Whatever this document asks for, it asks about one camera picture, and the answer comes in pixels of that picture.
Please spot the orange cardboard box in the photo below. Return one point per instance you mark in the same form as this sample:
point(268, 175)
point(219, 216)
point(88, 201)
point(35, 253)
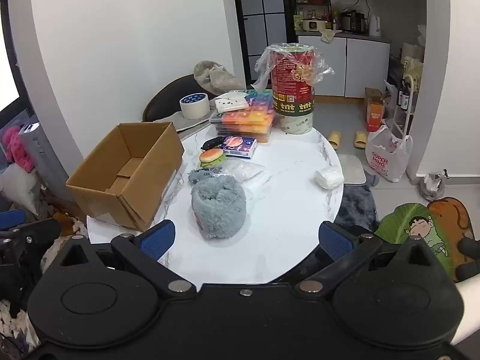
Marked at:
point(374, 109)

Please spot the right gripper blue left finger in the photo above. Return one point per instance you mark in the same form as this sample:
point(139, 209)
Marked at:
point(141, 255)

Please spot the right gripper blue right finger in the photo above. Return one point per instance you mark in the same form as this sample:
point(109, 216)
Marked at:
point(349, 252)

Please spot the grey air purifier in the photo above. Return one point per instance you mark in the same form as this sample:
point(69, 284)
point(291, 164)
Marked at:
point(46, 162)

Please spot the blue denim fabric piece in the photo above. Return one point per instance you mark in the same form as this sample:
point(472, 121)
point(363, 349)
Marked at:
point(201, 174)

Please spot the cartoon character floor mat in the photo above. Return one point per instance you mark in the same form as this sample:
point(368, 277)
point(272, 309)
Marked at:
point(441, 224)

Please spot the colourful bead organizer boxes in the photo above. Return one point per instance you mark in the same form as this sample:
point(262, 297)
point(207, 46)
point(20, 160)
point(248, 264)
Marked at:
point(255, 122)

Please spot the clear plastic bag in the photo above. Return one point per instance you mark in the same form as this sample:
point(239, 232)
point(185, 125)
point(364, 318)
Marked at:
point(251, 176)

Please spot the grey fluffy plush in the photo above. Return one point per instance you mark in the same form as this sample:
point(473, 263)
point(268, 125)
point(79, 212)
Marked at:
point(219, 205)

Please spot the grey knitted mat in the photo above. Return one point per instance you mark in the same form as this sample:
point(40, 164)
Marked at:
point(182, 124)

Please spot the beige cloth on chair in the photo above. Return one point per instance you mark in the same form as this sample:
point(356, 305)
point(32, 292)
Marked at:
point(214, 78)

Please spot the white wire rack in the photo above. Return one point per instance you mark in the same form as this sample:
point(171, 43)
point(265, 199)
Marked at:
point(403, 112)

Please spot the white kitchen cabinet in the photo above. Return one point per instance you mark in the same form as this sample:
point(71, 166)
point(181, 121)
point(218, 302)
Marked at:
point(358, 63)

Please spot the black chair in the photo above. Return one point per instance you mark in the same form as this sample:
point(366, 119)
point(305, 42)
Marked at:
point(167, 102)

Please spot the white shopping bag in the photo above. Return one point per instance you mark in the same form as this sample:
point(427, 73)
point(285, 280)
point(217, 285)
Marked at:
point(388, 155)

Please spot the white rice cooker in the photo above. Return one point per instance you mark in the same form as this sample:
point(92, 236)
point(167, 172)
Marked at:
point(314, 25)

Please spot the dark grey fluffy rug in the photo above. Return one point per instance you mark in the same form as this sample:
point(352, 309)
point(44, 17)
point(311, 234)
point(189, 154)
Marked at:
point(357, 208)

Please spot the red snack canister in plastic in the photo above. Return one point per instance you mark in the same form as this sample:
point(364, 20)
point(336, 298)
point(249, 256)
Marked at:
point(291, 70)

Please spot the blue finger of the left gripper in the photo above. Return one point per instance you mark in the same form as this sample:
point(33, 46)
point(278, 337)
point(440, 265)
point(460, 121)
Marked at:
point(12, 219)

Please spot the white card packet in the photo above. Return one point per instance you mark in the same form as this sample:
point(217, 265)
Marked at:
point(231, 101)

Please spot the pink plush toy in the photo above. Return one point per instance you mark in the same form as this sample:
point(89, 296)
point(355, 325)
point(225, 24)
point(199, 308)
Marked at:
point(14, 149)

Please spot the yellow slipper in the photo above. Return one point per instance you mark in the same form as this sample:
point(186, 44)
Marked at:
point(360, 140)
point(334, 139)

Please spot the right yellow slipper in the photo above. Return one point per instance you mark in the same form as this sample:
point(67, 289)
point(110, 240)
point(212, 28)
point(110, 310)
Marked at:
point(360, 140)

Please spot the blue planet card box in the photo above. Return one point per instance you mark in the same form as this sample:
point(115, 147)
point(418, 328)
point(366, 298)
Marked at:
point(238, 146)

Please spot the black stitched fabric pouch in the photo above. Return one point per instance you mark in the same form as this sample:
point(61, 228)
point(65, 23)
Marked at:
point(212, 143)

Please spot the brown cardboard box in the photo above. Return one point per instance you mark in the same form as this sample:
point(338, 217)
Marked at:
point(123, 180)

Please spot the left yellow slipper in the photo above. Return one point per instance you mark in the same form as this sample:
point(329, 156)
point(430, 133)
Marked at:
point(334, 139)

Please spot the white electric kettle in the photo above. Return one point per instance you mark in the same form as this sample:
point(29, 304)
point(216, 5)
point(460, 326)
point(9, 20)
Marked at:
point(374, 26)

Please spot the white masking tape roll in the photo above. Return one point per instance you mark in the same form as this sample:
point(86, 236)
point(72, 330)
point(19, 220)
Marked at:
point(195, 106)

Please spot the white floor mat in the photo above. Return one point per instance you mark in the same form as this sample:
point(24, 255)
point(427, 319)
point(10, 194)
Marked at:
point(353, 170)

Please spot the burger plush toy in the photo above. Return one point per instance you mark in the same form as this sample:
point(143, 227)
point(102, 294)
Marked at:
point(210, 158)

